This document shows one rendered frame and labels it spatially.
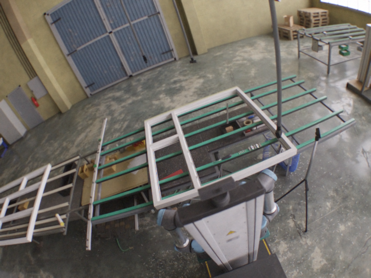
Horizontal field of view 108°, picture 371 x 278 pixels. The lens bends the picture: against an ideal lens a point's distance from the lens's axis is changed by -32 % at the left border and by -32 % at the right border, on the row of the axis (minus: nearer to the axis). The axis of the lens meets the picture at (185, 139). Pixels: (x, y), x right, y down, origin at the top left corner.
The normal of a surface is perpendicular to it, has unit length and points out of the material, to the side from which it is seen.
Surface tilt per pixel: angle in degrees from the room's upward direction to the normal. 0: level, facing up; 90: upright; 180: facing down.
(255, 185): 0
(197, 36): 90
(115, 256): 0
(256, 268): 0
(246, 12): 90
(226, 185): 62
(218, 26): 90
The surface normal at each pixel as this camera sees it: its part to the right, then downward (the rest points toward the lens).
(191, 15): 0.20, 0.62
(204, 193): 0.06, 0.20
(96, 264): -0.29, -0.70
